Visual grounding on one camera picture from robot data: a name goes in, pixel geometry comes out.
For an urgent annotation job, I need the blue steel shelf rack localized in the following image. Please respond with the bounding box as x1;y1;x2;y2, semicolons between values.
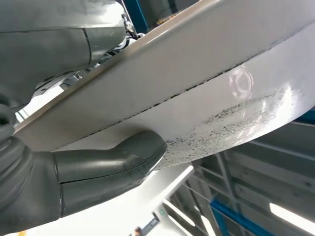
122;0;150;34

